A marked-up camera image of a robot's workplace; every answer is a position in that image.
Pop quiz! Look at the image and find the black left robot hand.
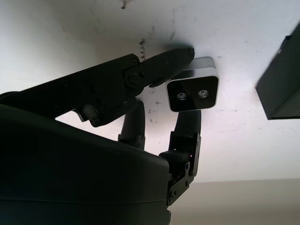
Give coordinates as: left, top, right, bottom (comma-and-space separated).
0, 46, 202, 225

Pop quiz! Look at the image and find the black camera box base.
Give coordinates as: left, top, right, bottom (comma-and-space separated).
255, 22, 300, 121

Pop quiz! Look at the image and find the small silver depth camera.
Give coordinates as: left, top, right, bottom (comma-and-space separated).
165, 56, 220, 113

